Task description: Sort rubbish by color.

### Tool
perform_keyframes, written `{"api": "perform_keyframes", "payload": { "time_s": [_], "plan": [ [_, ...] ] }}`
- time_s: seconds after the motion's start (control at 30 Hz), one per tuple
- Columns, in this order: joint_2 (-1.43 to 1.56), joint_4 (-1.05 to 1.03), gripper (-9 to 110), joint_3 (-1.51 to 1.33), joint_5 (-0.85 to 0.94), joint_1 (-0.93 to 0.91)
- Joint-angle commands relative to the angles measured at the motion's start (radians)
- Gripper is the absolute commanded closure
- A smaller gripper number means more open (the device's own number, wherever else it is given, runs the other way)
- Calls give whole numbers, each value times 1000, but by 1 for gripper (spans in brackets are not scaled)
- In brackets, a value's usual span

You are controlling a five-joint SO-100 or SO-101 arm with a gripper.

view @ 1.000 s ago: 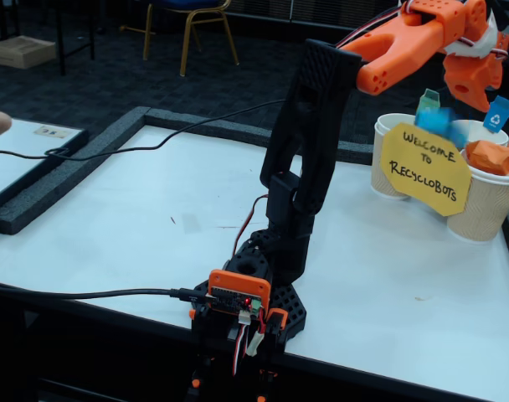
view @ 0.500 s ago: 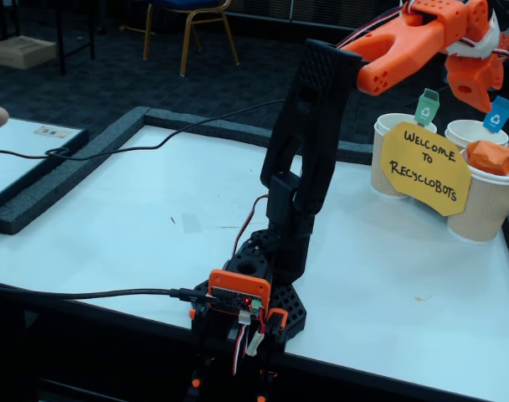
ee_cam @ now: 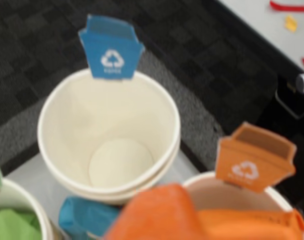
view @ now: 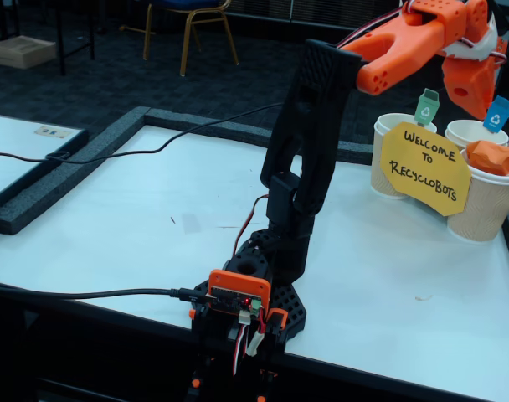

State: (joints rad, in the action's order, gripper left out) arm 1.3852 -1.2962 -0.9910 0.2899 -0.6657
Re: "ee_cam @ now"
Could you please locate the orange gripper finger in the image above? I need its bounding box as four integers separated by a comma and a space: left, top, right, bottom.
101, 183, 208, 240

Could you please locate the blue paper rubbish bundle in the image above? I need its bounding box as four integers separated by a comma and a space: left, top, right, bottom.
58, 196, 121, 239

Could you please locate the orange paper rubbish bundle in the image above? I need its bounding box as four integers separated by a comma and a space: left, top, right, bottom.
197, 208, 304, 240

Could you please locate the green paper rubbish bundle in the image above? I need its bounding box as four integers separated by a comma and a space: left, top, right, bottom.
0, 208, 42, 240

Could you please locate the paper cup with orange sign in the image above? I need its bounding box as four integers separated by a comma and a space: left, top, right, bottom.
181, 171, 294, 240

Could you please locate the orange recycling bin sign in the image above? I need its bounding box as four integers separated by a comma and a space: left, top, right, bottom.
215, 121, 297, 194

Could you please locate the paper cup with blue sign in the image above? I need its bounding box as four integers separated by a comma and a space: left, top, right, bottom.
36, 68, 181, 206

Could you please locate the paper cup with green sign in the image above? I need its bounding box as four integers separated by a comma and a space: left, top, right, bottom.
0, 178, 52, 240

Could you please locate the blue recycling bin sign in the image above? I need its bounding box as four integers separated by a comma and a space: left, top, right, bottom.
78, 13, 145, 83

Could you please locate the white table with dark edge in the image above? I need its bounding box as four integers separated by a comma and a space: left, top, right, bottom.
216, 0, 304, 74

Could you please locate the yellow paper scrap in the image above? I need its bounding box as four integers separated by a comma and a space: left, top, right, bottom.
284, 14, 299, 33

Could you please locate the red ribbon strip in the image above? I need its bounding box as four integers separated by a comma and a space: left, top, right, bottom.
269, 0, 304, 13

